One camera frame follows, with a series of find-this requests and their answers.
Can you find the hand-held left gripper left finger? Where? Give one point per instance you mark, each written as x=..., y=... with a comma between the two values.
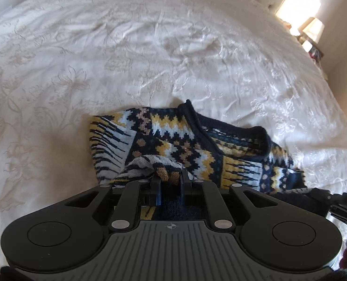
x=158, y=194

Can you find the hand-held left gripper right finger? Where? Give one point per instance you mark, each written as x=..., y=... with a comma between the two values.
x=182, y=190

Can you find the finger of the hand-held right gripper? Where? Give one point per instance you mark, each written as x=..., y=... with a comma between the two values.
x=318, y=195

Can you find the navy yellow patterned knit sweater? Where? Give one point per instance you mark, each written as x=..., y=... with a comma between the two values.
x=191, y=140

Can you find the small white device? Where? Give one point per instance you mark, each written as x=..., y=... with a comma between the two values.
x=307, y=45

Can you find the bed with cream floral bedspread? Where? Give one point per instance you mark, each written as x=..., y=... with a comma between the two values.
x=103, y=49

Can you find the white shade table lamp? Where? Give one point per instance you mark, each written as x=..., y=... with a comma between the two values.
x=313, y=27

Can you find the dark wooden photo frame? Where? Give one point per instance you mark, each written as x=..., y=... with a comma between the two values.
x=316, y=53

